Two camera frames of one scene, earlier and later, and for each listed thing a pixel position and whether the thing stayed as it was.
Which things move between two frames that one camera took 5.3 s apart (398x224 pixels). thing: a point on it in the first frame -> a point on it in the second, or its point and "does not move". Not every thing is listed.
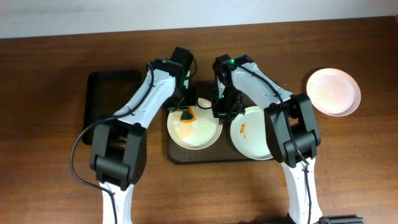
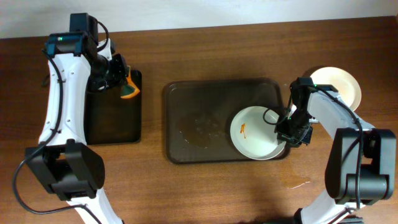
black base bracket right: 339,220 does not move
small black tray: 106,93 does not move
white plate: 249,134 does not move
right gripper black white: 228,113 -> 290,134
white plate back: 200,134 -> 348,88
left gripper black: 181,104 -> 119,72
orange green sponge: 188,116 -> 130,89
